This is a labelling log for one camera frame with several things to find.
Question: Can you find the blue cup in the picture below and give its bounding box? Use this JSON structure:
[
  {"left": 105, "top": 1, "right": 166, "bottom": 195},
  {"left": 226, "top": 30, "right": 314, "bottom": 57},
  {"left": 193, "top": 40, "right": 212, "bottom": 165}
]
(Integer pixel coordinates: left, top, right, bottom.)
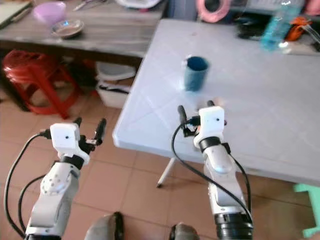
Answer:
[{"left": 182, "top": 55, "right": 210, "bottom": 93}]

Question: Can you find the white storage box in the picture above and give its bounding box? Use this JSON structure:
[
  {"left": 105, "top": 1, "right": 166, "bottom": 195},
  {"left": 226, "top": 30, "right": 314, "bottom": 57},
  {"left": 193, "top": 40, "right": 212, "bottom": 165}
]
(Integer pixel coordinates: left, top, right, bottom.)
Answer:
[{"left": 95, "top": 82, "right": 134, "bottom": 110}]

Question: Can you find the white table leg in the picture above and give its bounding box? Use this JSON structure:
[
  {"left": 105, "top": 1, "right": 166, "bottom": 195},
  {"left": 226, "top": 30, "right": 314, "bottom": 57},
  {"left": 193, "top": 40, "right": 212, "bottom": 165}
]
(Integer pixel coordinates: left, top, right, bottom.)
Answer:
[{"left": 156, "top": 158, "right": 177, "bottom": 189}]

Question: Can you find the white plastic table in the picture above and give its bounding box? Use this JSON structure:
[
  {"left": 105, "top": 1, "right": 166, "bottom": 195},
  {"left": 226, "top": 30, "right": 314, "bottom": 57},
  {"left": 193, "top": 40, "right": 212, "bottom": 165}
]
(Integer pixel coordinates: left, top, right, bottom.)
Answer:
[{"left": 112, "top": 19, "right": 320, "bottom": 187}]

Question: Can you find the white plastic basin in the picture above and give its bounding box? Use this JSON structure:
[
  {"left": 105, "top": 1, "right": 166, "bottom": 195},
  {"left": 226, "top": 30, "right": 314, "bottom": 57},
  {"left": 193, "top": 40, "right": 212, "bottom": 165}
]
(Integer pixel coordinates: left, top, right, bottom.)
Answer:
[{"left": 95, "top": 61, "right": 137, "bottom": 83}]

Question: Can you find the red plastic stool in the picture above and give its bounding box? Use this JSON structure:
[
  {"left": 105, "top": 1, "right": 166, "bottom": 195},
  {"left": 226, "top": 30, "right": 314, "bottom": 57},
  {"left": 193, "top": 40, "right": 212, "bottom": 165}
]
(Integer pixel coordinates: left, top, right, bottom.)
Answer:
[{"left": 2, "top": 49, "right": 81, "bottom": 119}]

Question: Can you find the black object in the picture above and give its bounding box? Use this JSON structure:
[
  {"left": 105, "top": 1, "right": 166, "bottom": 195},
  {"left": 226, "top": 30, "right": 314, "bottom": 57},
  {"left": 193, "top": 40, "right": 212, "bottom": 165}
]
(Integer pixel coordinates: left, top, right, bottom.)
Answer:
[{"left": 236, "top": 15, "right": 271, "bottom": 40}]

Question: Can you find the metal bowl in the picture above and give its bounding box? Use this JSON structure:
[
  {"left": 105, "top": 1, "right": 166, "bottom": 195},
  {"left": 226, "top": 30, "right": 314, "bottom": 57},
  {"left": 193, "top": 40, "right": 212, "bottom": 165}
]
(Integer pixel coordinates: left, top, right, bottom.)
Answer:
[{"left": 51, "top": 19, "right": 85, "bottom": 40}]

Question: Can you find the grey wooden table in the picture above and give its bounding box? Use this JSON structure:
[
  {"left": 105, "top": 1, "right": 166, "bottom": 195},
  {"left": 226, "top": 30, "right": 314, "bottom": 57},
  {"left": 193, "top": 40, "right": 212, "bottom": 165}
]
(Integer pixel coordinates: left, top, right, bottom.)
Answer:
[{"left": 0, "top": 0, "right": 169, "bottom": 59}]

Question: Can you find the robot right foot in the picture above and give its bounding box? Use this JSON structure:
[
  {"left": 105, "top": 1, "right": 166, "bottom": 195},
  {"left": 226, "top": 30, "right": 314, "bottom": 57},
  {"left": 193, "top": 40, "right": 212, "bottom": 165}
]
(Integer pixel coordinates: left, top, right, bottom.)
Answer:
[{"left": 168, "top": 222, "right": 201, "bottom": 240}]

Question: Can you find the blue plastic water bottle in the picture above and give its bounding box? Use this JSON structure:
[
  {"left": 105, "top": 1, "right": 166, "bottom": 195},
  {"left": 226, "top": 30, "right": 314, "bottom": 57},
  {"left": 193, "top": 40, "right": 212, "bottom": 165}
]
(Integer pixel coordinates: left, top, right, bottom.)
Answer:
[{"left": 260, "top": 0, "right": 304, "bottom": 51}]

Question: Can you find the purple plastic bowl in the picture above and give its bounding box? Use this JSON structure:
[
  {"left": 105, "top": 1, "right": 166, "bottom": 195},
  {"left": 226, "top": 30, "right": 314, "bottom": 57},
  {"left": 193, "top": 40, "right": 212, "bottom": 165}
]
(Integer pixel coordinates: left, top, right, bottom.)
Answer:
[{"left": 32, "top": 1, "right": 67, "bottom": 27}]

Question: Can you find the orange object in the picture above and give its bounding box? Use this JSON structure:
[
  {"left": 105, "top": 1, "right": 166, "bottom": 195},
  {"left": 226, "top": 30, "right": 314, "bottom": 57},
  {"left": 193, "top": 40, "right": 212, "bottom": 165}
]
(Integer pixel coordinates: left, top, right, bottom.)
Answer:
[{"left": 285, "top": 16, "right": 314, "bottom": 44}]

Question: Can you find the metal cutlery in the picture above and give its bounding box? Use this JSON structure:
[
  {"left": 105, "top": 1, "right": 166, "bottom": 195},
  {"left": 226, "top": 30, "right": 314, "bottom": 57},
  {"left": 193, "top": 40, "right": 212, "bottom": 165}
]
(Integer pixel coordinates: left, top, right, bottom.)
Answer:
[{"left": 72, "top": 0, "right": 109, "bottom": 12}]

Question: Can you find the white plate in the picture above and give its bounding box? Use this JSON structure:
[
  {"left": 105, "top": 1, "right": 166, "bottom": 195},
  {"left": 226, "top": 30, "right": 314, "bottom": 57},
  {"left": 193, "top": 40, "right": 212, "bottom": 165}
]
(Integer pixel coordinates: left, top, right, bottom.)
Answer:
[{"left": 115, "top": 0, "right": 162, "bottom": 9}]

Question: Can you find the green plastic stool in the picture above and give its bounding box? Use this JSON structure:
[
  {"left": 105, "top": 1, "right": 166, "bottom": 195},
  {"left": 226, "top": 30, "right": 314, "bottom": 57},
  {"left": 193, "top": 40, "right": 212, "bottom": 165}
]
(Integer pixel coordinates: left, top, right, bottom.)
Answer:
[{"left": 293, "top": 182, "right": 320, "bottom": 239}]

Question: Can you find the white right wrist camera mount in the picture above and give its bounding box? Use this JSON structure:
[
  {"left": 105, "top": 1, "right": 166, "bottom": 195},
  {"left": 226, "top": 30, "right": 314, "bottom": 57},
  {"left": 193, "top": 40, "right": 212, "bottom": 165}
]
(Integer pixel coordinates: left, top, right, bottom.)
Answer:
[{"left": 193, "top": 105, "right": 226, "bottom": 147}]

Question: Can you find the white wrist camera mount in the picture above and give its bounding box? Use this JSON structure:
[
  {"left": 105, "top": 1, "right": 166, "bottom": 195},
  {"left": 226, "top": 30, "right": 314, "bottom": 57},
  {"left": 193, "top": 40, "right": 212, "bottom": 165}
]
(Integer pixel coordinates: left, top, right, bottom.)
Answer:
[
  {"left": 50, "top": 122, "right": 91, "bottom": 166},
  {"left": 193, "top": 105, "right": 226, "bottom": 147}
]

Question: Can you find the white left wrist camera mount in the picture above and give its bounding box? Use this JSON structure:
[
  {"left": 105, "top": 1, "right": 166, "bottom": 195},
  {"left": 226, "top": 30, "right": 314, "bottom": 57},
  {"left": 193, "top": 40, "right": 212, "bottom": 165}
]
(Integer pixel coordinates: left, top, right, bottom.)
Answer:
[{"left": 50, "top": 122, "right": 91, "bottom": 166}]

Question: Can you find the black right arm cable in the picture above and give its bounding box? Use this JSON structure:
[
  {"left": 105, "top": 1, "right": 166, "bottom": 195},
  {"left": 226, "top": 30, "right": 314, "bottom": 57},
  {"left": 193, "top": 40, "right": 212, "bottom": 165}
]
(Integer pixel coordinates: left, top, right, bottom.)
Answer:
[{"left": 171, "top": 116, "right": 254, "bottom": 222}]

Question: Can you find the pink ring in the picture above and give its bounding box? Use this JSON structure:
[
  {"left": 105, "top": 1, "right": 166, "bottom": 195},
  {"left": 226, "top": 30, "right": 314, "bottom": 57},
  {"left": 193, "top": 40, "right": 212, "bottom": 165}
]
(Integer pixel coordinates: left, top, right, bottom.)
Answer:
[{"left": 196, "top": 0, "right": 233, "bottom": 24}]

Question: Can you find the long black left arm cable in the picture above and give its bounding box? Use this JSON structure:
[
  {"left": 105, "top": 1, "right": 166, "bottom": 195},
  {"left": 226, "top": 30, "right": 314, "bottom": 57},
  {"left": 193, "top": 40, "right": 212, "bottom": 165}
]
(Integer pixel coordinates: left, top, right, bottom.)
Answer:
[{"left": 4, "top": 128, "right": 54, "bottom": 239}]

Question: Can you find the short black left arm cable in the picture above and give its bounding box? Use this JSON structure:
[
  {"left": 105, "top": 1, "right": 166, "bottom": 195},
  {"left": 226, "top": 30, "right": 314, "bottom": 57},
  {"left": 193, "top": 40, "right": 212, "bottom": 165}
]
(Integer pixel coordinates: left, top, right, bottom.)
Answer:
[{"left": 18, "top": 173, "right": 47, "bottom": 234}]

